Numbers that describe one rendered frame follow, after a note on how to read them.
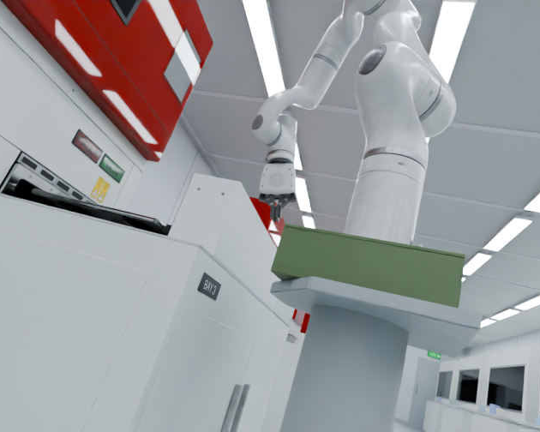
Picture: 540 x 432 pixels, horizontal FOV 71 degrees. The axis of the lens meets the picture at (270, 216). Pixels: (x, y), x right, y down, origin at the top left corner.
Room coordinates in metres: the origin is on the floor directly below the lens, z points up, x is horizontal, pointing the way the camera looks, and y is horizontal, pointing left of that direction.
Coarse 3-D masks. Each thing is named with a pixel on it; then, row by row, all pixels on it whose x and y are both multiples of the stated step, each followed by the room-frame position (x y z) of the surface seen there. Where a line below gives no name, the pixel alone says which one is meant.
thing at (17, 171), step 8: (16, 168) 0.89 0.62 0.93; (24, 168) 0.91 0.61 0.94; (8, 176) 0.90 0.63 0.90; (16, 176) 0.90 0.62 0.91; (24, 176) 0.92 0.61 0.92; (32, 176) 0.94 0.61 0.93; (8, 184) 0.90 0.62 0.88; (16, 184) 0.91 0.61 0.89; (32, 184) 0.96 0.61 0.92; (40, 184) 0.97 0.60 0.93; (48, 184) 0.99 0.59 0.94; (0, 192) 0.89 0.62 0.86; (8, 192) 0.91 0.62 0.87; (56, 192) 1.02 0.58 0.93
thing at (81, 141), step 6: (78, 138) 1.01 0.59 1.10; (84, 138) 1.03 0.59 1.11; (78, 144) 1.02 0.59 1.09; (84, 144) 1.04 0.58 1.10; (90, 144) 1.06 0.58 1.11; (84, 150) 1.05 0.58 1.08; (90, 150) 1.07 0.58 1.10; (96, 150) 1.09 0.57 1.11; (90, 156) 1.08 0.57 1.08; (96, 156) 1.10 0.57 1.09
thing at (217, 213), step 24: (192, 192) 0.63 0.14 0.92; (216, 192) 0.62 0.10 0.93; (240, 192) 0.62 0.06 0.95; (192, 216) 0.63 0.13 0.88; (216, 216) 0.62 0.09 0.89; (240, 216) 0.66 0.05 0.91; (192, 240) 0.62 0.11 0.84; (216, 240) 0.61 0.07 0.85; (240, 240) 0.70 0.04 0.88; (264, 240) 0.84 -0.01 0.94; (240, 264) 0.74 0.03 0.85; (264, 264) 0.90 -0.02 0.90; (264, 288) 0.96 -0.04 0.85
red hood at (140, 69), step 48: (48, 0) 0.72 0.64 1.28; (96, 0) 0.81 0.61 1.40; (144, 0) 0.93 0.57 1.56; (192, 0) 1.09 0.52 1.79; (48, 48) 0.81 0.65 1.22; (96, 48) 0.87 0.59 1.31; (144, 48) 1.01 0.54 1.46; (192, 48) 1.20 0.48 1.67; (96, 96) 0.97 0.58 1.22; (144, 96) 1.10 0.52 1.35; (144, 144) 1.20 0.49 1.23
